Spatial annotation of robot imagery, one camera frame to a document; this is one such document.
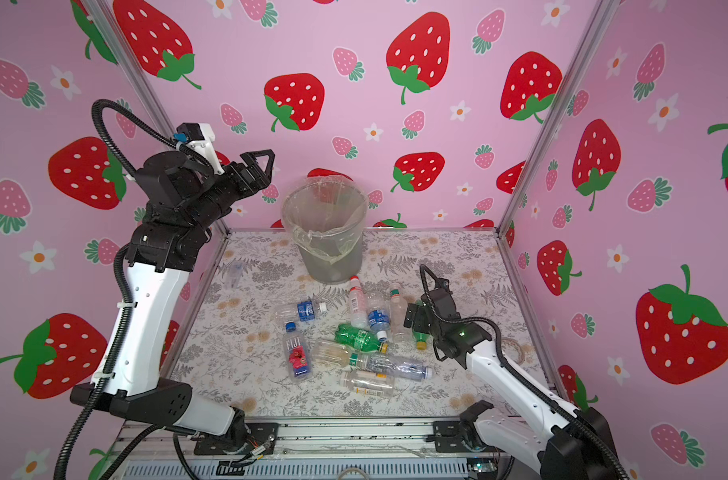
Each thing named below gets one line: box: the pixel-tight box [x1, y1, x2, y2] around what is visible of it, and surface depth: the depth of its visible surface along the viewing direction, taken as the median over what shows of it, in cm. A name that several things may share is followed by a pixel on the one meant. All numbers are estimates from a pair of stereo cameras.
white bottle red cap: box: [349, 275, 368, 330], surface depth 95 cm
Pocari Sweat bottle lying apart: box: [273, 300, 327, 322], surface depth 95 cm
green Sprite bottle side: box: [412, 330, 430, 351], surface depth 90 cm
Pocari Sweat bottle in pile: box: [367, 291, 391, 342], surface depth 93 cm
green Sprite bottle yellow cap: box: [334, 323, 389, 355], surface depth 88 cm
